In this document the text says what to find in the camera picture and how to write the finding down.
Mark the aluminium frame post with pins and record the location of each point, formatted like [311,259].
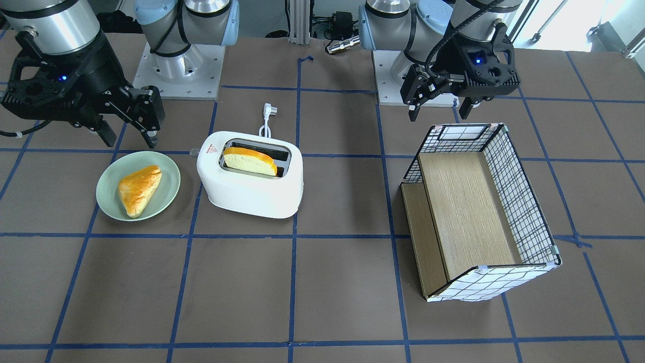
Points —
[299,13]

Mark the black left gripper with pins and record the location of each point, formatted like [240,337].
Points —
[452,61]

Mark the green plate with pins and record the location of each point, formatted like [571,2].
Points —
[107,191]

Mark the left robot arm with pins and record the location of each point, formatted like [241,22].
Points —
[419,29]

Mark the silver metal cylinder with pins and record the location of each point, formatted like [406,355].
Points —
[338,46]

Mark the wire basket with wooden shelf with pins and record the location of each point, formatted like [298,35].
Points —
[476,226]

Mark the bread slice in toaster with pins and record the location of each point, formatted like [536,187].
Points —
[249,160]

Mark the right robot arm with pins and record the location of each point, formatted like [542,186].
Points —
[171,27]

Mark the white toaster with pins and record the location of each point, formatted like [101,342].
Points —
[272,196]

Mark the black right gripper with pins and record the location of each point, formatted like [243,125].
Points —
[97,75]

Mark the triangular pastry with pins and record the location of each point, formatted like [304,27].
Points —
[136,189]

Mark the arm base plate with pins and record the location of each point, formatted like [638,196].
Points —
[194,75]
[389,69]

